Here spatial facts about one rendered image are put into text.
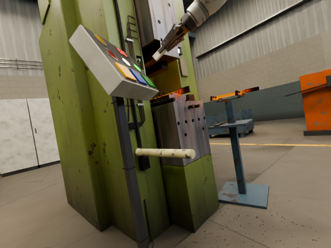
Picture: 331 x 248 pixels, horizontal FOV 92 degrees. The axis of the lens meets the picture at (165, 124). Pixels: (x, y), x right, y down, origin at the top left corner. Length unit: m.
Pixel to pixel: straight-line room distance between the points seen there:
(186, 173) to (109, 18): 1.13
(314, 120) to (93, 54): 4.23
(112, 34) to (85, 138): 0.78
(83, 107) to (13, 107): 4.91
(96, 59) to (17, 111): 5.66
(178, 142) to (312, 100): 3.63
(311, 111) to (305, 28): 5.00
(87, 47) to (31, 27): 7.17
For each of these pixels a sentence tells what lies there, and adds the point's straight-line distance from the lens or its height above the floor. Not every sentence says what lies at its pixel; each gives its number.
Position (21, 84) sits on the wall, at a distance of 7.09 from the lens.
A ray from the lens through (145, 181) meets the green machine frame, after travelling 1.17.
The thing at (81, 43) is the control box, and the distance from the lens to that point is 0.73.
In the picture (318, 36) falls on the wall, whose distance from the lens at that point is 8.71.
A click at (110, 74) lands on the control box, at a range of 0.62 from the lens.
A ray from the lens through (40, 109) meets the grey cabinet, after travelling 6.25.
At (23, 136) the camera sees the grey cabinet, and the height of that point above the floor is 1.01.
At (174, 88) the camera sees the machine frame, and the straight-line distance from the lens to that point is 1.59.
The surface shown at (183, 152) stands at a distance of 0.79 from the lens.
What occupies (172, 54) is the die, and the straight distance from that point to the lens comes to 1.33.
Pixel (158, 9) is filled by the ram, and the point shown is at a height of 1.60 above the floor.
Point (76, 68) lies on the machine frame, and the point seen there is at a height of 1.32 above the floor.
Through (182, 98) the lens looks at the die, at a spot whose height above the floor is 0.95.
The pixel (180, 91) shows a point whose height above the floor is 1.00.
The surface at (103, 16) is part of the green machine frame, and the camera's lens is 1.28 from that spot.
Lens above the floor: 0.80
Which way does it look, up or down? 1 degrees down
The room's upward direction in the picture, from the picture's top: 9 degrees counter-clockwise
